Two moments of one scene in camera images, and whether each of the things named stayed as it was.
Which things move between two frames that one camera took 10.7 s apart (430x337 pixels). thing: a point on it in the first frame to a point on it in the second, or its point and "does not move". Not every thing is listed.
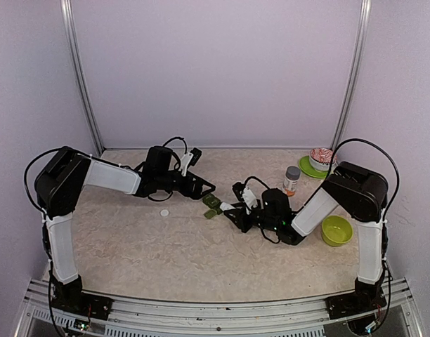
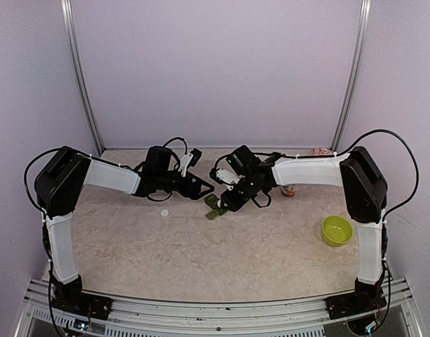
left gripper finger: [207, 184] does not move
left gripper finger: [207, 192] does not move
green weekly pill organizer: [213, 202] does not move
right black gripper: [240, 221] to [233, 204]
